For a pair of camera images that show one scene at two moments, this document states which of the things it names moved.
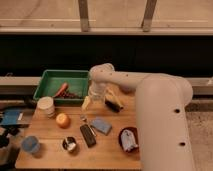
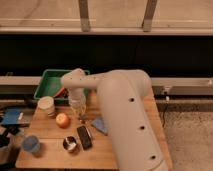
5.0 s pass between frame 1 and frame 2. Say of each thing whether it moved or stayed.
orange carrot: stayed
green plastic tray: stayed
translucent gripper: moved
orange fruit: stayed
